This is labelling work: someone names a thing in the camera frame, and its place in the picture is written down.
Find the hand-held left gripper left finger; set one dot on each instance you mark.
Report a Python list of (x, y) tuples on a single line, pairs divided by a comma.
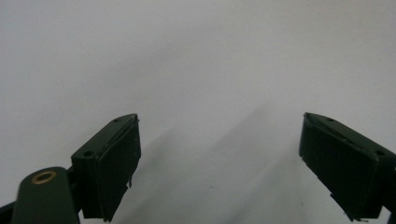
[(109, 165)]

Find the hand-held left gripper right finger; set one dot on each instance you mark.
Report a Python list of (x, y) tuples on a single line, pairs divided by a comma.
[(345, 165)]

